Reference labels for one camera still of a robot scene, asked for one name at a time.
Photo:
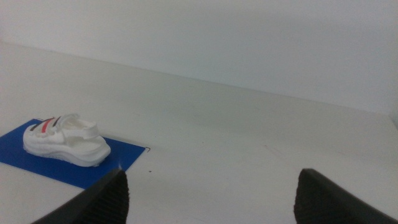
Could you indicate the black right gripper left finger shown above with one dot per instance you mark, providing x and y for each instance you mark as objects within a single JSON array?
[{"x": 99, "y": 205}]

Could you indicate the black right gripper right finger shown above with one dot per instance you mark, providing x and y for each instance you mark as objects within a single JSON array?
[{"x": 326, "y": 205}]

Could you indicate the blue rectangular mat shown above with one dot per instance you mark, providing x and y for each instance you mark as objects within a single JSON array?
[{"x": 124, "y": 155}]

